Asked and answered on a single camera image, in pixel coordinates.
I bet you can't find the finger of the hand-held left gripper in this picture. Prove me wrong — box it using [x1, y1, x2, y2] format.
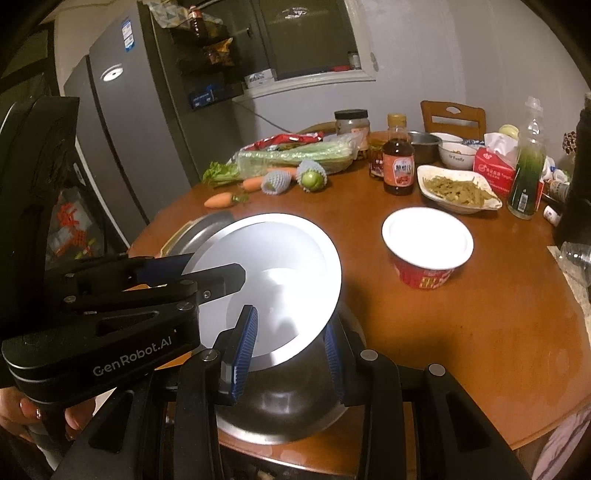
[65, 261, 247, 343]
[44, 253, 197, 297]

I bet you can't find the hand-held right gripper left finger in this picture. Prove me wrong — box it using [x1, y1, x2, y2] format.
[53, 305, 259, 480]

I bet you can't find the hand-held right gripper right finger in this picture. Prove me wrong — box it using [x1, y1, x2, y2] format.
[323, 318, 532, 480]

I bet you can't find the yellow ribbed bowl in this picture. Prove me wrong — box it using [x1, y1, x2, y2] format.
[157, 220, 199, 259]

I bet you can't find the round grey metal pan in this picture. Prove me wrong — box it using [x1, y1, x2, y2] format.
[173, 210, 236, 259]

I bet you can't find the silver round metal plate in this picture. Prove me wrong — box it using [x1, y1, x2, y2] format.
[181, 212, 343, 372]

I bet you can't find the stainless steel bowl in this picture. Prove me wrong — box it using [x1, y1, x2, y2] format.
[213, 314, 370, 446]

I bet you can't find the person's left hand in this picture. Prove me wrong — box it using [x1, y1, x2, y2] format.
[0, 385, 98, 444]

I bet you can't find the carrot with green top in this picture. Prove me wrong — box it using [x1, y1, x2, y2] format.
[204, 193, 250, 209]

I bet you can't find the lime in foam net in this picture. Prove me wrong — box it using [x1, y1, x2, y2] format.
[261, 168, 293, 195]
[296, 160, 329, 192]

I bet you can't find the grey refrigerator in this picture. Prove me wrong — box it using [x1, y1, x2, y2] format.
[53, 0, 241, 252]

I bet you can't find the celery bunch in plastic bag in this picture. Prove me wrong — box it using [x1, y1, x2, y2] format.
[202, 138, 361, 188]

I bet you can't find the red snack packet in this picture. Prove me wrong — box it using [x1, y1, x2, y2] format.
[238, 131, 325, 153]

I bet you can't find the red instant noodle cup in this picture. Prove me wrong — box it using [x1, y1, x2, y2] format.
[381, 207, 475, 291]

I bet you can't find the blue box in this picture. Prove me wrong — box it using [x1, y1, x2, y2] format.
[188, 82, 245, 110]

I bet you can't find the chili sauce jar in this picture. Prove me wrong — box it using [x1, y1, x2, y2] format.
[368, 130, 393, 181]

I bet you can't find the glass jar with black lid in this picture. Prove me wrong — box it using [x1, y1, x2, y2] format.
[334, 109, 371, 139]

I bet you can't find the small white box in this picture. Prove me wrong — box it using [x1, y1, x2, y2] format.
[244, 69, 274, 89]

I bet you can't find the dark soy sauce bottle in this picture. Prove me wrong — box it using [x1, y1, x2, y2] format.
[382, 114, 416, 196]

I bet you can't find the white dish of pickled vegetables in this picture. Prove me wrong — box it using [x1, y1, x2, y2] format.
[417, 164, 503, 214]

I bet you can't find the yellow snack bag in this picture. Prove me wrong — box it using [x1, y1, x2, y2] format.
[203, 38, 234, 65]

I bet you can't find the small steel pot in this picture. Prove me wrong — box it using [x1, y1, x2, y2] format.
[409, 130, 443, 164]

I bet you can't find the patterned garment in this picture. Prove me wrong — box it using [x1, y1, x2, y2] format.
[531, 406, 591, 480]

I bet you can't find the red tissue box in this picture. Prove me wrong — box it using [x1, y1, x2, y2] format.
[473, 132, 520, 195]

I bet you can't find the paper sheet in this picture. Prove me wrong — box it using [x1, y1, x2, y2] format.
[547, 244, 591, 324]

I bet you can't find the window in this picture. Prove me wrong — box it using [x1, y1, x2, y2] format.
[231, 0, 377, 100]

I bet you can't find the green liquid plastic bottle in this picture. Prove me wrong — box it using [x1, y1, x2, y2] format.
[506, 97, 548, 220]

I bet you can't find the clear plastic bottle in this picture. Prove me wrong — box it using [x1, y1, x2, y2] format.
[560, 241, 591, 278]

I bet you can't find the wooden chair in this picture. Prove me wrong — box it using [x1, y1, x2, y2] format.
[420, 100, 487, 140]

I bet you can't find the small dark bottle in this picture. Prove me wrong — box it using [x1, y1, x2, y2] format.
[540, 178, 573, 204]

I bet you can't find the wall cable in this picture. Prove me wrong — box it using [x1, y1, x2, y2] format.
[235, 99, 296, 134]

